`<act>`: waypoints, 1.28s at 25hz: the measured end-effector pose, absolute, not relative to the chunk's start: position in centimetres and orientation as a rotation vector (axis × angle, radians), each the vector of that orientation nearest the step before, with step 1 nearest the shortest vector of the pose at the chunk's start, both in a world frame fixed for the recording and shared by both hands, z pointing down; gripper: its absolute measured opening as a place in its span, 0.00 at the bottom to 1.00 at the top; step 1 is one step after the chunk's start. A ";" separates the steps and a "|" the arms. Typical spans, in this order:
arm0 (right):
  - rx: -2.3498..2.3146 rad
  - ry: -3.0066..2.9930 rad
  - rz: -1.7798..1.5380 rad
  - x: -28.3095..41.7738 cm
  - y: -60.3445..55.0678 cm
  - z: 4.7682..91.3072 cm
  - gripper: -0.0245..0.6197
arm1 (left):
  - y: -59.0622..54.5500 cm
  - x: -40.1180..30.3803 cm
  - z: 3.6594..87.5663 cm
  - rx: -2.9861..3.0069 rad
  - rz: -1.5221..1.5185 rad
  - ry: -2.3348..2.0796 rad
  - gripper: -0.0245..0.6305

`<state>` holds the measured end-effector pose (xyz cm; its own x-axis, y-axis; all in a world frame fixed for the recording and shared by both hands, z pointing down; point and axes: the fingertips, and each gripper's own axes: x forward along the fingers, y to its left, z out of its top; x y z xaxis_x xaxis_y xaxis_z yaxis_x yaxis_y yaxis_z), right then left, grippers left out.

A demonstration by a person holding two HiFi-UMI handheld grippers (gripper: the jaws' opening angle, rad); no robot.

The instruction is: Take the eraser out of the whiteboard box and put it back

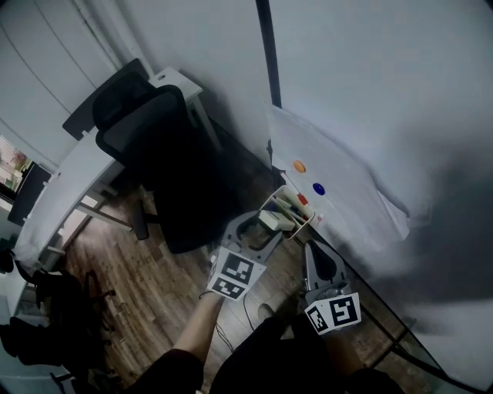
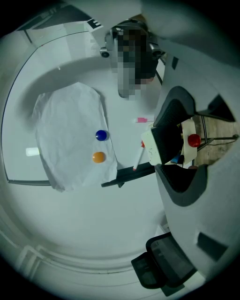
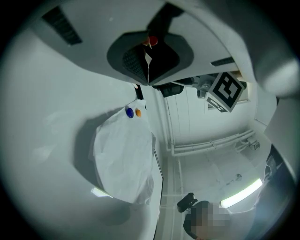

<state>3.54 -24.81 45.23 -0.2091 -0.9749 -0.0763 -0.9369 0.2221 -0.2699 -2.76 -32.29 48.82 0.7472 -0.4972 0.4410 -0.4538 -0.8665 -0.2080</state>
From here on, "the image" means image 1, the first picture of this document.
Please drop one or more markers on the person's right forearm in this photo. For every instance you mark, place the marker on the person's right forearm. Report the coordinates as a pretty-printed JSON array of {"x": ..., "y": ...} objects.
[{"x": 344, "y": 356}]

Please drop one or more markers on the person's black trousers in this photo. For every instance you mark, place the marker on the person's black trousers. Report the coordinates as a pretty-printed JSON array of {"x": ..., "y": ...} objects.
[{"x": 277, "y": 361}]

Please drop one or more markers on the person's left forearm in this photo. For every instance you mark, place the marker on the person's left forearm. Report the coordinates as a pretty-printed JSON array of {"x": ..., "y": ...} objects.
[{"x": 198, "y": 331}]

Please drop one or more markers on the black mesh office chair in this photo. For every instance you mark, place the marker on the black mesh office chair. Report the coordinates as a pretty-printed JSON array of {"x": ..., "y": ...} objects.
[{"x": 173, "y": 161}]

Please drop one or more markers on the orange round magnet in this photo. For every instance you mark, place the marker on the orange round magnet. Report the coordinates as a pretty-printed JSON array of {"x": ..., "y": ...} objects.
[{"x": 299, "y": 166}]

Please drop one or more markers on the blue round magnet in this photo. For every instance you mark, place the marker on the blue round magnet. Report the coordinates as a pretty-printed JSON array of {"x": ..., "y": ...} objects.
[{"x": 319, "y": 188}]

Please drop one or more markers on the whiteboard with black frame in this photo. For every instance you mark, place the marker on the whiteboard with black frame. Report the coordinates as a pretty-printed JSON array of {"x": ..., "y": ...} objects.
[{"x": 366, "y": 77}]

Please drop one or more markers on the person's light shoe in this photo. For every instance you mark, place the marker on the person's light shoe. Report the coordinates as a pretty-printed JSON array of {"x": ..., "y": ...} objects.
[{"x": 265, "y": 311}]

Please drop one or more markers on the black swivel chair with armrests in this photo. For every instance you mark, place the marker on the black swivel chair with armrests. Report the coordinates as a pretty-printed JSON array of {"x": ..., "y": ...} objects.
[{"x": 58, "y": 315}]

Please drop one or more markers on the black desk divider panel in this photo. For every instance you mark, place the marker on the black desk divider panel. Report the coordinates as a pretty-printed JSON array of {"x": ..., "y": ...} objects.
[
  {"x": 27, "y": 194},
  {"x": 100, "y": 104}
]

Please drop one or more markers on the window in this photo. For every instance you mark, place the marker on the window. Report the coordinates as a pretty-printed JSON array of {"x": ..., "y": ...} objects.
[{"x": 13, "y": 165}]

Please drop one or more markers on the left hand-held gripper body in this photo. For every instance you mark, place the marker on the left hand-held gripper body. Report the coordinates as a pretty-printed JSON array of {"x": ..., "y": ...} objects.
[{"x": 235, "y": 275}]

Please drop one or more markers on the red capped marker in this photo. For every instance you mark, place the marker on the red capped marker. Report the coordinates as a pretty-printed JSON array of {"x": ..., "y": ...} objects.
[{"x": 302, "y": 199}]

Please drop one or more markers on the white whiteboard eraser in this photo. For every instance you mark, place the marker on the white whiteboard eraser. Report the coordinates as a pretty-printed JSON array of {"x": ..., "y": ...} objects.
[{"x": 271, "y": 220}]

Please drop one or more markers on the white marker holder tray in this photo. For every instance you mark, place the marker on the white marker holder tray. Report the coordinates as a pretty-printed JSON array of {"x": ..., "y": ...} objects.
[{"x": 304, "y": 227}]

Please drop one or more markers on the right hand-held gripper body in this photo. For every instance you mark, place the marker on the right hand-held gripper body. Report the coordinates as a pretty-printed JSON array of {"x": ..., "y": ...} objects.
[{"x": 339, "y": 313}]

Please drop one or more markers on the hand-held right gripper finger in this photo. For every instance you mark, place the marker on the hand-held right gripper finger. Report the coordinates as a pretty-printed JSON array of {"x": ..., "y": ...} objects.
[
  {"x": 338, "y": 265},
  {"x": 309, "y": 267}
]

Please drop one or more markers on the long white desk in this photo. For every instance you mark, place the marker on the long white desk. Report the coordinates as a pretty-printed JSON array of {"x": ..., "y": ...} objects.
[{"x": 73, "y": 181}]

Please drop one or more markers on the white paper sheet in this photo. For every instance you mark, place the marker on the white paper sheet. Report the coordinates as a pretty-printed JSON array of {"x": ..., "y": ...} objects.
[{"x": 339, "y": 200}]

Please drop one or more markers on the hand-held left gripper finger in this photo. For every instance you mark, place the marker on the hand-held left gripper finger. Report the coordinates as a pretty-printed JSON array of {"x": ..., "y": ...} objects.
[
  {"x": 231, "y": 227},
  {"x": 271, "y": 248}
]

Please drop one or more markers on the person's dark maroon shirt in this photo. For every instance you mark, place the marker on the person's dark maroon shirt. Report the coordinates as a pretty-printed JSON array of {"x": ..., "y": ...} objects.
[{"x": 169, "y": 373}]

